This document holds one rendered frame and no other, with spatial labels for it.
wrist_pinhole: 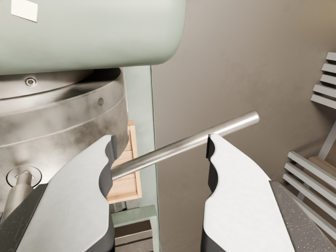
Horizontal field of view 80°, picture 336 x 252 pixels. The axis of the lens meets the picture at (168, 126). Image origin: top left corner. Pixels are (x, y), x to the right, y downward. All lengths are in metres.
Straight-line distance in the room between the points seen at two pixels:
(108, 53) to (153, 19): 0.05
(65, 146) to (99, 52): 0.13
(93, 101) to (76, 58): 0.08
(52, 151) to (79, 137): 0.03
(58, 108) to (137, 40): 0.12
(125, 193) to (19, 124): 0.59
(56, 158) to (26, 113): 0.06
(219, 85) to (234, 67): 0.17
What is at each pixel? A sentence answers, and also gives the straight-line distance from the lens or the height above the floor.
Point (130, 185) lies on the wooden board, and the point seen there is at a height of 0.89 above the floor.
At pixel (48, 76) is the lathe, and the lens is 0.30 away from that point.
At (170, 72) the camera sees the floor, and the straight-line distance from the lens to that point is 1.54.
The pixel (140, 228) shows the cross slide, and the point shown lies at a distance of 0.84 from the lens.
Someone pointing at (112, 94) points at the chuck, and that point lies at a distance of 0.31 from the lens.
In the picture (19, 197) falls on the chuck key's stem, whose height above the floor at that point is 1.28.
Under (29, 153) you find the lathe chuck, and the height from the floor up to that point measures 1.23.
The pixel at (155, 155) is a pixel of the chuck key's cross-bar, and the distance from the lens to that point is 0.19.
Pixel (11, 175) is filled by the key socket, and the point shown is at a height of 1.24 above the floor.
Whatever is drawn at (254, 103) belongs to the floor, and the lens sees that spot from 1.98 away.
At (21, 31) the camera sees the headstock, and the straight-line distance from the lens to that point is 0.21.
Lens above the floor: 1.45
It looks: 59 degrees down
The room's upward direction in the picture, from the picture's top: 151 degrees clockwise
